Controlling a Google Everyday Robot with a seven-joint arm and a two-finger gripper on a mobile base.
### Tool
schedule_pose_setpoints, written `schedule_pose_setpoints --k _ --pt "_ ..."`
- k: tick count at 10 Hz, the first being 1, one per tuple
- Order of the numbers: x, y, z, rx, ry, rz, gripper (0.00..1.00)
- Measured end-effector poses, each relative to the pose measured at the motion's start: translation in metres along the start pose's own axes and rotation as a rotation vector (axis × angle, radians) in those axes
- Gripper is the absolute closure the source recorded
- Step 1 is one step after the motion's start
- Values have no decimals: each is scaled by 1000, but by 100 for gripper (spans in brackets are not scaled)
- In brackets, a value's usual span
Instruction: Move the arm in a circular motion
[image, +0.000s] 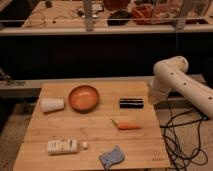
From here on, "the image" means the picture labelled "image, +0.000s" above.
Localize white paper cup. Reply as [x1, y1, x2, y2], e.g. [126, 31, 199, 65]
[40, 98, 65, 113]

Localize black floor cable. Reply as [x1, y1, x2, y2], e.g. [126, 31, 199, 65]
[159, 99, 210, 171]

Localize orange carrot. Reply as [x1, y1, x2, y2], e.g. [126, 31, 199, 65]
[111, 119, 141, 130]

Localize red basket on bench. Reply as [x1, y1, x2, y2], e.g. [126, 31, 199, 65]
[131, 5, 153, 25]

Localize black cap on bench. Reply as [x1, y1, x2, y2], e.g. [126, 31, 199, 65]
[107, 10, 131, 26]

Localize black rectangular box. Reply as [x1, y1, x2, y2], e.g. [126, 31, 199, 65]
[119, 98, 144, 108]

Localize blue folded cloth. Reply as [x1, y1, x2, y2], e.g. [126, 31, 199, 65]
[99, 146, 125, 171]

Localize orange wooden bowl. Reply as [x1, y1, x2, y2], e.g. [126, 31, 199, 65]
[68, 85, 99, 113]

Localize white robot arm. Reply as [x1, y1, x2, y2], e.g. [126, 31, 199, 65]
[148, 56, 213, 120]

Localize white plastic bottle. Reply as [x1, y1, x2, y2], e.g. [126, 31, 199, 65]
[46, 139, 89, 155]

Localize grey metal post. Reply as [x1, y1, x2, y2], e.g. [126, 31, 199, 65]
[83, 0, 93, 31]

